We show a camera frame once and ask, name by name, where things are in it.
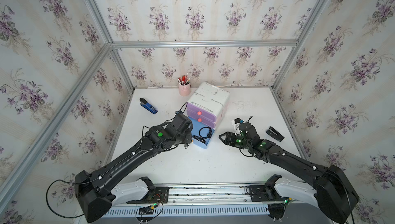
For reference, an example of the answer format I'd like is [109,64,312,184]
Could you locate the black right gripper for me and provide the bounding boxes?
[217,131,252,151]

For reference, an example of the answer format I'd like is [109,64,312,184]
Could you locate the black wired earphones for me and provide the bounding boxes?
[199,126,213,139]
[192,135,206,144]

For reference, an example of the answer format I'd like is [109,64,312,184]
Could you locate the blue bottom drawer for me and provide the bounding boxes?
[189,117,215,149]

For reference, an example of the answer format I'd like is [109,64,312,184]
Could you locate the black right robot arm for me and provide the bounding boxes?
[219,123,360,224]

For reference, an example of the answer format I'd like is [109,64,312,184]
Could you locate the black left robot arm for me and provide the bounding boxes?
[71,110,193,223]

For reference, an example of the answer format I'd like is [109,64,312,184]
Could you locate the white drawer cabinet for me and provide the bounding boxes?
[188,82,230,123]

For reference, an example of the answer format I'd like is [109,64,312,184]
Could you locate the black stapler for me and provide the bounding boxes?
[266,126,285,142]

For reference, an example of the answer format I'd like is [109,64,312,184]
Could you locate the pink pen cup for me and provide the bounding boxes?
[179,84,191,97]

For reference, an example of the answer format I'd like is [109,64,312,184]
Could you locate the blue stapler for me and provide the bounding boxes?
[139,98,158,114]

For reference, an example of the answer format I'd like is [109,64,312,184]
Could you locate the red pens in cup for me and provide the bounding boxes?
[178,75,190,86]

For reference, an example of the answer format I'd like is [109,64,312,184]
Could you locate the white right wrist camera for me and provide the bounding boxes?
[232,118,244,135]

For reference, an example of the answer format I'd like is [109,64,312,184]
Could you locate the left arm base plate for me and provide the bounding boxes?
[127,187,170,204]

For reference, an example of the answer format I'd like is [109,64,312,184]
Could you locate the aluminium frame rail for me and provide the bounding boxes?
[112,39,298,49]

